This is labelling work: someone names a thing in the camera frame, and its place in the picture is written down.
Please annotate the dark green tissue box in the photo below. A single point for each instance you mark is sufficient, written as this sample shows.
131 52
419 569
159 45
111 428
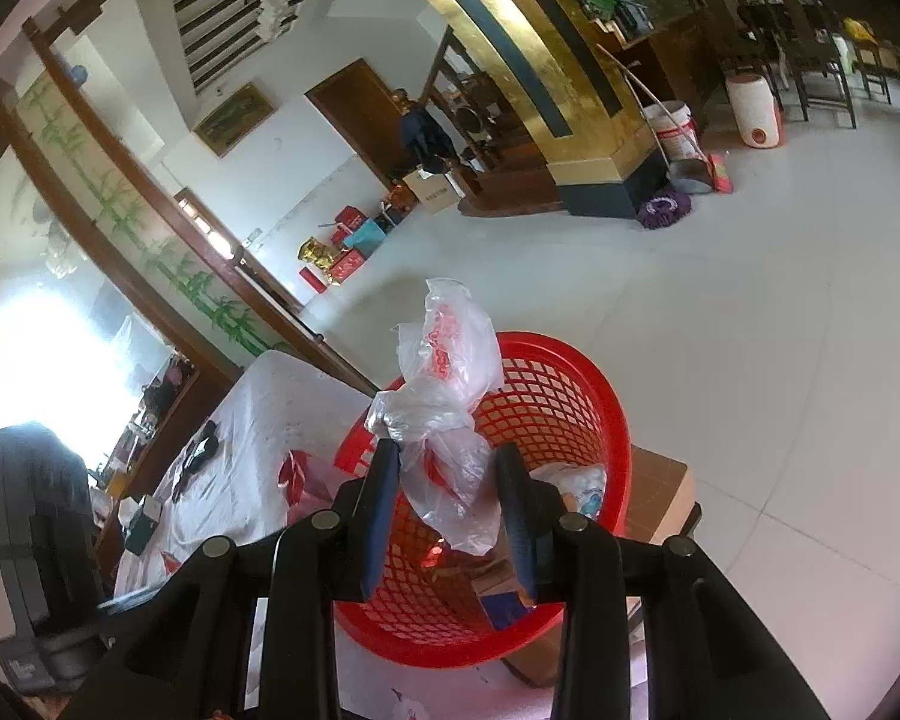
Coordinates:
138 519

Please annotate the red gift boxes pile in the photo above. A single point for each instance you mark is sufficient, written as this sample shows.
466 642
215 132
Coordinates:
343 246

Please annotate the cardboard box by stairs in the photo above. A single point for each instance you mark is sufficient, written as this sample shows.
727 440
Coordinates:
435 192

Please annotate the brown cardboard box under basket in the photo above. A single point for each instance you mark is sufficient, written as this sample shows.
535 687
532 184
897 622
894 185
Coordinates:
662 503

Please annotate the wooden staircase railing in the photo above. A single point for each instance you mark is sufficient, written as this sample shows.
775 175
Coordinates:
495 139

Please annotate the dark wooden chair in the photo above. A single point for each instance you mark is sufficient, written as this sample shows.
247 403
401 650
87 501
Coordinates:
806 52

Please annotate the gold and black pillar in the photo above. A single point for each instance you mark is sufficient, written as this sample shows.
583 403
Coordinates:
599 156

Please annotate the dark jacket on railing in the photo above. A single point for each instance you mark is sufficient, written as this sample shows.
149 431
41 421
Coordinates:
423 137

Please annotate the framed landscape painting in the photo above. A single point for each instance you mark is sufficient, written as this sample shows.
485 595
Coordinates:
235 118

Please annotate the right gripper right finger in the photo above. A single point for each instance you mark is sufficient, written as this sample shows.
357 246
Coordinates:
708 654

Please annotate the white plastic bucket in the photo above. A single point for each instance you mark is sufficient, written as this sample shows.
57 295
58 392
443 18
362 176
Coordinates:
674 129

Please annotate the pink floral tablecloth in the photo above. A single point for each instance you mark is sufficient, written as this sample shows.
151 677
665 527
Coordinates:
280 404

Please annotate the brown wooden door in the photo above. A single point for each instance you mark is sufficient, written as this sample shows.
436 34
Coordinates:
357 104

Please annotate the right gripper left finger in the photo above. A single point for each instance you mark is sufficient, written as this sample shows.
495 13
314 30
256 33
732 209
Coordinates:
249 628

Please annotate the red plastic mesh basket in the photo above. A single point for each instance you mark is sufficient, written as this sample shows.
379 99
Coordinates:
557 406

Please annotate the wooden sideboard with clutter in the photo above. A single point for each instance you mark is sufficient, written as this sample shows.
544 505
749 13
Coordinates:
173 407

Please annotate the red flat packet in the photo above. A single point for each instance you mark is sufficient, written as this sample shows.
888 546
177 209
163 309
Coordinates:
305 479

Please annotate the white cylindrical stool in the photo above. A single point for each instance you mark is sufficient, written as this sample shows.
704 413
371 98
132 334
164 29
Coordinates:
757 116

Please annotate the clear plastic bag red print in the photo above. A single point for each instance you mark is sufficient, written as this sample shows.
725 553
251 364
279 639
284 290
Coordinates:
449 362

